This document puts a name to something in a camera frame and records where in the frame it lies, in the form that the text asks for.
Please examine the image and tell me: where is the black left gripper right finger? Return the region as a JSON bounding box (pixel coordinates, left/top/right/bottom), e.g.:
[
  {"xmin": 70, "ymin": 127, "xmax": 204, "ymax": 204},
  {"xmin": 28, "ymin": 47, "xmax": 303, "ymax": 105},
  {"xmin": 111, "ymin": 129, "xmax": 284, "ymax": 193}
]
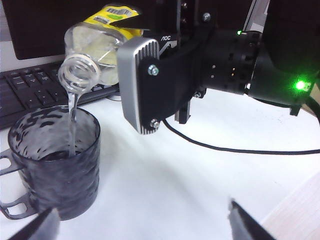
[{"xmin": 227, "ymin": 198, "xmax": 276, "ymax": 240}]

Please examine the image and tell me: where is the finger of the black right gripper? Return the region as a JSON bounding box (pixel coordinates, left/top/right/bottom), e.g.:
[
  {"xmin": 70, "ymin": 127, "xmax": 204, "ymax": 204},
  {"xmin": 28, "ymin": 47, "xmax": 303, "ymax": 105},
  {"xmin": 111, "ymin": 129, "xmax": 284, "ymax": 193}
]
[{"xmin": 109, "ymin": 13, "xmax": 153, "ymax": 35}]

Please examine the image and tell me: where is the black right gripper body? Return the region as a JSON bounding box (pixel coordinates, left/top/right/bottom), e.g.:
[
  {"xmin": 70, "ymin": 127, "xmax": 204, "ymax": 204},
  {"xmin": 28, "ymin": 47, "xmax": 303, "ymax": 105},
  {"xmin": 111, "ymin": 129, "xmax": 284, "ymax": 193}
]
[{"xmin": 152, "ymin": 0, "xmax": 218, "ymax": 125}]

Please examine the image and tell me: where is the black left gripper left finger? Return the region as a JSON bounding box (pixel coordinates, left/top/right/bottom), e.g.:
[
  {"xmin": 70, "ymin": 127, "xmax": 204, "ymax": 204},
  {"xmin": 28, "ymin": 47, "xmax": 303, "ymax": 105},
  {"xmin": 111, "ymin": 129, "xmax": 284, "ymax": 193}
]
[{"xmin": 9, "ymin": 206, "xmax": 61, "ymax": 240}]

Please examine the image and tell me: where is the clear bottle yellow label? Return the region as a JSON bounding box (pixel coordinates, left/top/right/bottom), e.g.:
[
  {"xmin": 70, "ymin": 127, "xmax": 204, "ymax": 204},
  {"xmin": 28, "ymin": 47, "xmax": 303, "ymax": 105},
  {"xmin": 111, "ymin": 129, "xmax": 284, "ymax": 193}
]
[{"xmin": 57, "ymin": 2, "xmax": 151, "ymax": 95}]

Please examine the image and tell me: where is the silver monitor stand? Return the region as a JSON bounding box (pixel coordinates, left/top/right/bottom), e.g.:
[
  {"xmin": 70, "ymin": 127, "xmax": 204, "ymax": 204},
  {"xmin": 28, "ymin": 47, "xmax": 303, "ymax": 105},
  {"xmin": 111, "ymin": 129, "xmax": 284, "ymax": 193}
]
[{"xmin": 241, "ymin": 0, "xmax": 266, "ymax": 35}]

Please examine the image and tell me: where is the black computer monitor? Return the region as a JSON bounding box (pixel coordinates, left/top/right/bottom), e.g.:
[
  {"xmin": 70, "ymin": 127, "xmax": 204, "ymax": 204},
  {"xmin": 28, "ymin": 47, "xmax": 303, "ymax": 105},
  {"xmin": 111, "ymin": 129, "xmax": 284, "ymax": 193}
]
[{"xmin": 0, "ymin": 0, "xmax": 253, "ymax": 61}]

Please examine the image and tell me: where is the black computer keyboard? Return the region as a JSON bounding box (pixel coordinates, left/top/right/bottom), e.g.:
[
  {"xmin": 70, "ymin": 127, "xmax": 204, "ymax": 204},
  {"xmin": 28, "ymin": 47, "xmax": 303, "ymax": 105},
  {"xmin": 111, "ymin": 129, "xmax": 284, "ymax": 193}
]
[{"xmin": 0, "ymin": 61, "xmax": 121, "ymax": 131}]

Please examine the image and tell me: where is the black textured cup with handle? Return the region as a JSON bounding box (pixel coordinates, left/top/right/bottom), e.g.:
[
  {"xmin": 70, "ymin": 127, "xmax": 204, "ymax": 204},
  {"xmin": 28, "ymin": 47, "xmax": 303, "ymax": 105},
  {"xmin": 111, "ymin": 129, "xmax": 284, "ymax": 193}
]
[{"xmin": 0, "ymin": 105, "xmax": 102, "ymax": 221}]

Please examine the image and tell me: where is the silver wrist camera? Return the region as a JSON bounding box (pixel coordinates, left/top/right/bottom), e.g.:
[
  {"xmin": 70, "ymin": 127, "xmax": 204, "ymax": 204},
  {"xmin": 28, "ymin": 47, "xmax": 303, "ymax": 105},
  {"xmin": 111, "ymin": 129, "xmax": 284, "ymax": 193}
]
[{"xmin": 116, "ymin": 37, "xmax": 161, "ymax": 136}]

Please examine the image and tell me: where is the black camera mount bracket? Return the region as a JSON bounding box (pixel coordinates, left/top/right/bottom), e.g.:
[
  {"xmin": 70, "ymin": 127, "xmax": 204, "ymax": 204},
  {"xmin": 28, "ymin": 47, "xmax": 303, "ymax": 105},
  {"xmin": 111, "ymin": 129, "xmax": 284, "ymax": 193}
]
[{"xmin": 136, "ymin": 17, "xmax": 217, "ymax": 131}]

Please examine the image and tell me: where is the thin black cable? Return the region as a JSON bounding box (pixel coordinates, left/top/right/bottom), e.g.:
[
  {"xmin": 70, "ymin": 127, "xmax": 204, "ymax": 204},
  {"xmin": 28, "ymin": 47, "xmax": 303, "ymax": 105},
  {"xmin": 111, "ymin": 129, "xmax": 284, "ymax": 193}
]
[{"xmin": 162, "ymin": 119, "xmax": 320, "ymax": 156}]

